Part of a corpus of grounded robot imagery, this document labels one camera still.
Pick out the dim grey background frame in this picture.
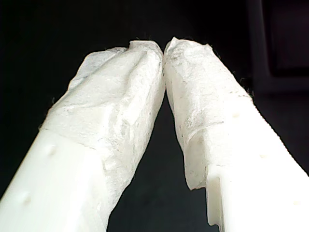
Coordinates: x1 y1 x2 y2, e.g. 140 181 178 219
250 0 309 89

